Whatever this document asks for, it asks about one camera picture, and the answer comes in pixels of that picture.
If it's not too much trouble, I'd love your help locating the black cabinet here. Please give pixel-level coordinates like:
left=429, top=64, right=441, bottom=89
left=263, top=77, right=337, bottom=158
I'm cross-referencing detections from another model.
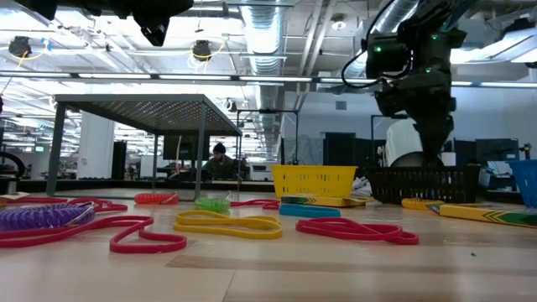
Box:
left=322, top=132, right=387, bottom=168

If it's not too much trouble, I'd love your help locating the orange-red spiral coil keychain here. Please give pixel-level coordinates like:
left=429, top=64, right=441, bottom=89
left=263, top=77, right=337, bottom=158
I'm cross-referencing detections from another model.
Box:
left=133, top=191, right=180, bottom=206

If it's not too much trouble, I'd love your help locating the yellow rubber band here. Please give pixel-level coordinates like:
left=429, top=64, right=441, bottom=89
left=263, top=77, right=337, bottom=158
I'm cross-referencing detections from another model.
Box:
left=173, top=209, right=284, bottom=241

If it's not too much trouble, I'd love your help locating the black frame stand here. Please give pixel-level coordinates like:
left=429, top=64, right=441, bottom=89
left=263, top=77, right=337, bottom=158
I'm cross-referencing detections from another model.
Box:
left=236, top=108, right=300, bottom=165
left=370, top=113, right=410, bottom=167

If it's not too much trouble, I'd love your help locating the long ceiling light strip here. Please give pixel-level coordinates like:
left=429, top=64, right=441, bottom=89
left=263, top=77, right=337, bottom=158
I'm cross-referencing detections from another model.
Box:
left=0, top=71, right=537, bottom=88

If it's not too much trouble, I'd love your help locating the white pillar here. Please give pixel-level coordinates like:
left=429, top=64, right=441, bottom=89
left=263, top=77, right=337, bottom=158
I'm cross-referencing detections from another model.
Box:
left=77, top=111, right=116, bottom=180

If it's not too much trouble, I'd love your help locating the black ceiling spotlight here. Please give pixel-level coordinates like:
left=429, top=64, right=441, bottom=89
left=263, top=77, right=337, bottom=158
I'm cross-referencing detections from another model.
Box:
left=191, top=39, right=213, bottom=63
left=8, top=35, right=33, bottom=59

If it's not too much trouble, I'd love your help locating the white desk lamp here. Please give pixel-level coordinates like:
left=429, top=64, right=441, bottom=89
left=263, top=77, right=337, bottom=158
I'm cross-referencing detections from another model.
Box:
left=384, top=118, right=446, bottom=168

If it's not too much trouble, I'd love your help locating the purple spiral coil keychain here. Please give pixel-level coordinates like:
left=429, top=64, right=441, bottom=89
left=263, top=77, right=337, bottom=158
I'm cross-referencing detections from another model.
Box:
left=0, top=200, right=100, bottom=232

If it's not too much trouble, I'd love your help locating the blue plastic basket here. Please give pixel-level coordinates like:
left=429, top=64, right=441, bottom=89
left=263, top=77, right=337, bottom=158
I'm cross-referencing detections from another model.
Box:
left=506, top=159, right=537, bottom=210

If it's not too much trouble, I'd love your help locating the grey perforated metal shelf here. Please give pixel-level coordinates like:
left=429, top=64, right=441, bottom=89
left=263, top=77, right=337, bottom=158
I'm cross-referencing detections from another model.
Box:
left=45, top=93, right=243, bottom=201

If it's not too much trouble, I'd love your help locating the black monitor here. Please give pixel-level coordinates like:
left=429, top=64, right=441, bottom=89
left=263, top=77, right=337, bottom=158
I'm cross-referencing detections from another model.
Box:
left=162, top=134, right=211, bottom=162
left=453, top=138, right=521, bottom=168

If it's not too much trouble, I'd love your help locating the green spiral coil keychain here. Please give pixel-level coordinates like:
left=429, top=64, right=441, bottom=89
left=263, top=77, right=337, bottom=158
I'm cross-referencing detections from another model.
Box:
left=194, top=190, right=234, bottom=214

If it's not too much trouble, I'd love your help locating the red rubber band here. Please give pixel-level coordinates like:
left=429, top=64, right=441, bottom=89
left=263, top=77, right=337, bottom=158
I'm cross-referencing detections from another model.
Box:
left=229, top=198, right=281, bottom=211
left=66, top=196, right=129, bottom=213
left=0, top=195, right=69, bottom=206
left=0, top=215, right=188, bottom=255
left=295, top=216, right=420, bottom=247

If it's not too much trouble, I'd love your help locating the yellow green crayon box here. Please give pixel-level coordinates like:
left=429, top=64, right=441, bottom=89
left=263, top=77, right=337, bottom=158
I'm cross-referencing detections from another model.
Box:
left=427, top=203, right=537, bottom=230

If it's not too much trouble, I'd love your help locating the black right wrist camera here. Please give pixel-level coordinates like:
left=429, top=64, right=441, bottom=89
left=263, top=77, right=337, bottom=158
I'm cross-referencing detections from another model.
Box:
left=364, top=32, right=413, bottom=81

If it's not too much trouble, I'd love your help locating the yellow plastic basket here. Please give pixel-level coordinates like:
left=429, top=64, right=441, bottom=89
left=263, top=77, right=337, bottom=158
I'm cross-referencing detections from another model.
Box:
left=270, top=164, right=358, bottom=199

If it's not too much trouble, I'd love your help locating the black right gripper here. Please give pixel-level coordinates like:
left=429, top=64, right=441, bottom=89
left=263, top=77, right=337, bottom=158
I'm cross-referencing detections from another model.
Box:
left=374, top=69, right=458, bottom=168

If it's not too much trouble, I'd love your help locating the blue rubber band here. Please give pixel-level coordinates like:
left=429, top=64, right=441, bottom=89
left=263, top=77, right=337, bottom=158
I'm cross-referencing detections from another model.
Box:
left=279, top=203, right=342, bottom=219

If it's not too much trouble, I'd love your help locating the person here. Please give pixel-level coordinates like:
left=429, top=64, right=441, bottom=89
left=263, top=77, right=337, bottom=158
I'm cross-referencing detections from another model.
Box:
left=202, top=142, right=237, bottom=181

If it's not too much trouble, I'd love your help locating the black plastic basket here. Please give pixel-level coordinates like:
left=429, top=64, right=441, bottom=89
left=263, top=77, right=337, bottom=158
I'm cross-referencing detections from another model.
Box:
left=365, top=164, right=482, bottom=206

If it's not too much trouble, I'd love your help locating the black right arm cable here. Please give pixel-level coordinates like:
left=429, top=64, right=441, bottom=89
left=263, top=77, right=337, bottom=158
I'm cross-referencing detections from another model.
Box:
left=341, top=0, right=416, bottom=90

